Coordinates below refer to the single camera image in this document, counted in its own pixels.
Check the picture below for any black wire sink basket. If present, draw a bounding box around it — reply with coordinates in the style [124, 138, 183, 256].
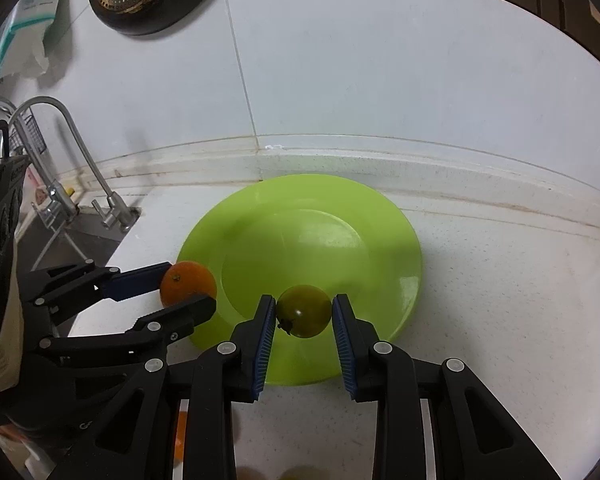
[9, 108, 47, 155]

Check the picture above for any green white paper box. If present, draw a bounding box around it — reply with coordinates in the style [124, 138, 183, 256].
[0, 0, 59, 79]

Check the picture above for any slim gooseneck faucet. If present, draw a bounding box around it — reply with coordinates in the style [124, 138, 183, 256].
[8, 95, 142, 232]

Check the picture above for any stainless steel sink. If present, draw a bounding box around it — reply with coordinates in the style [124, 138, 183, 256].
[17, 207, 125, 274]

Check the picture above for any green tomato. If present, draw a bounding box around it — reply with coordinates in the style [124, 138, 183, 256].
[276, 285, 332, 338]

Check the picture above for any green plate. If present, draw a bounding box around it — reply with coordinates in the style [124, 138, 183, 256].
[175, 173, 424, 387]

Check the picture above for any large orange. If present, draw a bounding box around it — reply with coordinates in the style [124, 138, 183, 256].
[159, 261, 218, 308]

